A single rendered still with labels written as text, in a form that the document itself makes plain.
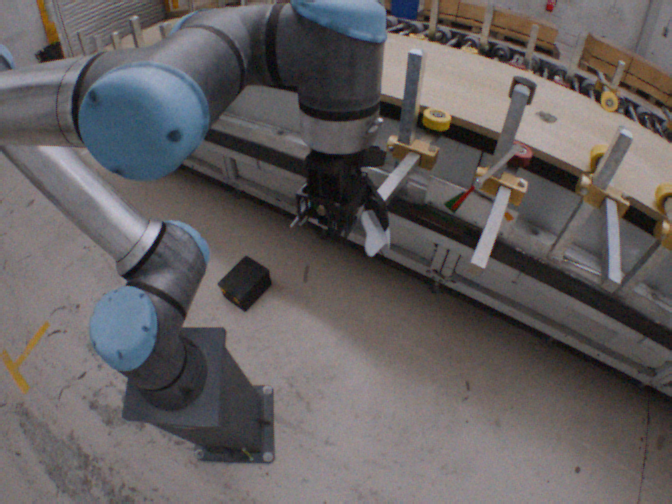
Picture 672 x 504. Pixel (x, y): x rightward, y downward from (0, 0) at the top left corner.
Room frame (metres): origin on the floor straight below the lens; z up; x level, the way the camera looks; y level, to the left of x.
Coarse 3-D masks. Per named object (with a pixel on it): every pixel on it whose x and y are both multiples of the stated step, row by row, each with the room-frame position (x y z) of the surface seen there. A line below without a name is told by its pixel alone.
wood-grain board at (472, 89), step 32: (384, 64) 1.29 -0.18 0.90; (448, 64) 1.36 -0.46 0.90; (480, 64) 1.42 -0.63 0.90; (384, 96) 1.01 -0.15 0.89; (448, 96) 1.02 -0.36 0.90; (480, 96) 1.06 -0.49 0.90; (544, 96) 1.16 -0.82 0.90; (576, 96) 1.25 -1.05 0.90; (480, 128) 0.84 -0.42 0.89; (544, 128) 0.88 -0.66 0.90; (576, 128) 0.92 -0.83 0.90; (608, 128) 0.99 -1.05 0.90; (640, 128) 1.08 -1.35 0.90; (544, 160) 0.73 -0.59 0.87; (576, 160) 0.71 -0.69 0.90; (640, 160) 0.79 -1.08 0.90; (640, 192) 0.60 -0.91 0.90
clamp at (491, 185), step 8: (480, 168) 0.67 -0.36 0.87; (488, 168) 0.67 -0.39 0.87; (480, 176) 0.65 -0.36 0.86; (504, 176) 0.64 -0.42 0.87; (512, 176) 0.64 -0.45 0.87; (488, 184) 0.63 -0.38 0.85; (496, 184) 0.62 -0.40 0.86; (504, 184) 0.61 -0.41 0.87; (512, 184) 0.61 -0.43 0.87; (488, 192) 0.63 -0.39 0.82; (496, 192) 0.62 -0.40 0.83; (512, 192) 0.60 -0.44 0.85; (520, 192) 0.59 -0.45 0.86; (512, 200) 0.60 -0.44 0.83; (520, 200) 0.59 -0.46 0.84
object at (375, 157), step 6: (372, 150) 0.38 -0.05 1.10; (378, 150) 0.40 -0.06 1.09; (366, 156) 0.36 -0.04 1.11; (372, 156) 0.38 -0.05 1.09; (378, 156) 0.40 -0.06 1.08; (384, 156) 0.42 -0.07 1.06; (354, 162) 0.35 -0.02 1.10; (360, 162) 0.35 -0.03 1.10; (366, 162) 0.36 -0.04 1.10; (372, 162) 0.38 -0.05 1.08; (378, 162) 0.40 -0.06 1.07; (384, 162) 0.42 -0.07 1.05
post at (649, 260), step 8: (656, 240) 0.41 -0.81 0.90; (656, 248) 0.39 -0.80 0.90; (664, 248) 0.37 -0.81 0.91; (648, 256) 0.39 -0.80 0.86; (656, 256) 0.37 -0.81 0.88; (664, 256) 0.36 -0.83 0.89; (640, 264) 0.39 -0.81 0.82; (648, 264) 0.38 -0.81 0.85; (656, 264) 0.37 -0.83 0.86; (632, 272) 0.40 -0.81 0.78; (640, 272) 0.38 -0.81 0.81; (648, 272) 0.37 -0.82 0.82; (624, 280) 0.40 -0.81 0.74; (632, 280) 0.38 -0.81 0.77; (640, 280) 0.37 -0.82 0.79; (624, 288) 0.38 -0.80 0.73; (632, 288) 0.37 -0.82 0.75
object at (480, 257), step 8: (512, 168) 0.69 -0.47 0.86; (504, 192) 0.59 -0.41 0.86; (496, 200) 0.56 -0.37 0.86; (504, 200) 0.56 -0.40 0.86; (496, 208) 0.53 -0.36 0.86; (504, 208) 0.53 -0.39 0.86; (496, 216) 0.51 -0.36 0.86; (488, 224) 0.48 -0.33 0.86; (496, 224) 0.48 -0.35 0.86; (488, 232) 0.46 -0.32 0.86; (496, 232) 0.46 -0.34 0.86; (480, 240) 0.44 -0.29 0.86; (488, 240) 0.44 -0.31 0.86; (480, 248) 0.41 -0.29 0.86; (488, 248) 0.41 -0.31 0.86; (480, 256) 0.39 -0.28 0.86; (488, 256) 0.39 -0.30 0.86; (472, 264) 0.38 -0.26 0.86; (480, 264) 0.37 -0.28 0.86; (472, 272) 0.37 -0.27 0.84; (480, 272) 0.37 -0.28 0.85
